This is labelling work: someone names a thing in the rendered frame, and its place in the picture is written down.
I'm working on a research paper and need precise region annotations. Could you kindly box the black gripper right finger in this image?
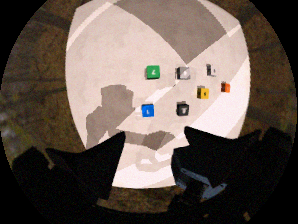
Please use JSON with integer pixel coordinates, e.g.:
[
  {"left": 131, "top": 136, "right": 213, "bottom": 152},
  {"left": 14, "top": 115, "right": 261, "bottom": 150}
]
[{"left": 184, "top": 125, "right": 262, "bottom": 189}]

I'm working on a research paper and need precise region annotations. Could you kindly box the small yellow block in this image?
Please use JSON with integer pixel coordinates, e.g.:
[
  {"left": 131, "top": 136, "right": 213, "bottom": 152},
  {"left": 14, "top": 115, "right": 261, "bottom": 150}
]
[{"left": 197, "top": 88, "right": 209, "bottom": 99}]

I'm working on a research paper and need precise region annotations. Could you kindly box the blue block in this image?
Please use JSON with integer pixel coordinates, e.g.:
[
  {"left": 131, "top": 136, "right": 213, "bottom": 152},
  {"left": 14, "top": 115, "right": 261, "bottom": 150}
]
[{"left": 141, "top": 104, "right": 154, "bottom": 117}]

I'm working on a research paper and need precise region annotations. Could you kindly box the small orange block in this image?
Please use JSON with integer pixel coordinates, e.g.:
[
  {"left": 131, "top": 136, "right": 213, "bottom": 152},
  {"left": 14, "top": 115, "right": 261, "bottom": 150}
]
[{"left": 221, "top": 83, "right": 230, "bottom": 93}]

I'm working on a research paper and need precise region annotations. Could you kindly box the green block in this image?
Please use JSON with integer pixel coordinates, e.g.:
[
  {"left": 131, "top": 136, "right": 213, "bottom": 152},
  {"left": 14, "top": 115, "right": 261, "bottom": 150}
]
[{"left": 146, "top": 65, "right": 161, "bottom": 79}]

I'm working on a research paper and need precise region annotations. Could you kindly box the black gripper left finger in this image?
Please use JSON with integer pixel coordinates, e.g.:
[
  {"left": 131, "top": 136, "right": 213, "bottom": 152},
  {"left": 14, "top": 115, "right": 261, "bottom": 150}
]
[{"left": 45, "top": 132, "right": 126, "bottom": 200}]

